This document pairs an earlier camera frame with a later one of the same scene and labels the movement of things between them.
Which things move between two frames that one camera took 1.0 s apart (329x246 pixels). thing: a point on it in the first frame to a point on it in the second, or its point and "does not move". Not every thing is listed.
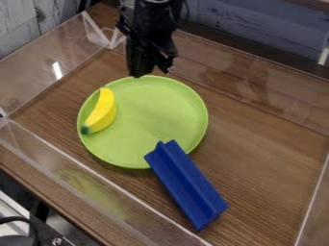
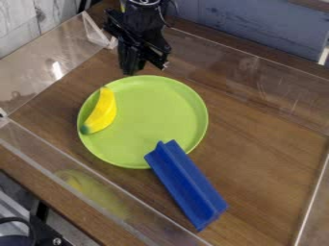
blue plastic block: x=186 y=182 does not move
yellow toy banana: x=103 y=115 does not move
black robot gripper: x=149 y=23 to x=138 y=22
